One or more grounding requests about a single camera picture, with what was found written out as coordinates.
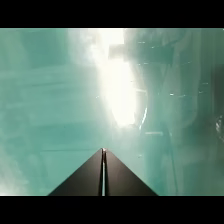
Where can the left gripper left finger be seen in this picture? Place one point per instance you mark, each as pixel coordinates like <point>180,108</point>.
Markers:
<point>87,179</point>

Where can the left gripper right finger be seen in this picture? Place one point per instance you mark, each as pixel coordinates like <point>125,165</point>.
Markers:
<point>122,180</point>

